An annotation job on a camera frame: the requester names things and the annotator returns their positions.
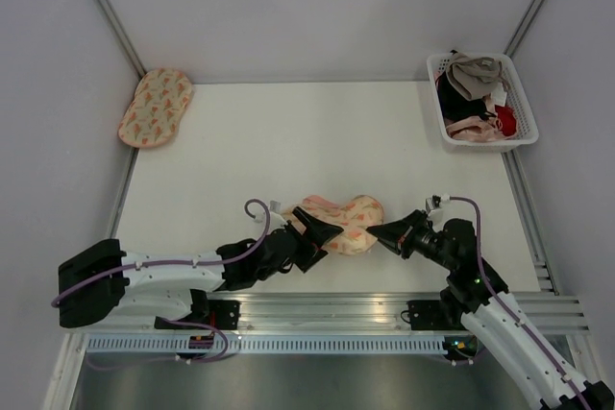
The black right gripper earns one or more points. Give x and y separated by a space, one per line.
397 235

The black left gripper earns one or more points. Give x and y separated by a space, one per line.
317 233

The floral mesh laundry bag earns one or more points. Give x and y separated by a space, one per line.
354 218

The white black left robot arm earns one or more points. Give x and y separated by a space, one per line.
105 284

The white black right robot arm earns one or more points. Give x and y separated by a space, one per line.
478 299

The pink bra in basket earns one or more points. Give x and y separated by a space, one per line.
474 129

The black bra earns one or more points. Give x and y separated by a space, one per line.
455 107

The red bra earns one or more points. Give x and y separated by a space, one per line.
507 123

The white plastic laundry basket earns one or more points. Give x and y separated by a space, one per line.
510 93

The beige grey bra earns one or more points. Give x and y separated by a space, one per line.
474 78

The floral laundry bag front stacked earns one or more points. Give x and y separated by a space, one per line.
153 117

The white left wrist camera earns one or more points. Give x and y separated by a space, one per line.
275 207

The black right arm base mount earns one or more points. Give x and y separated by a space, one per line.
432 315

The aluminium front rail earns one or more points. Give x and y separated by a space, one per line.
378 313

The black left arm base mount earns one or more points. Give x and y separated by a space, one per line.
221 314

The aluminium left side rail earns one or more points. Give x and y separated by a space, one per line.
123 187

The white slotted cable duct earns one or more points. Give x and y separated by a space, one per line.
301 344

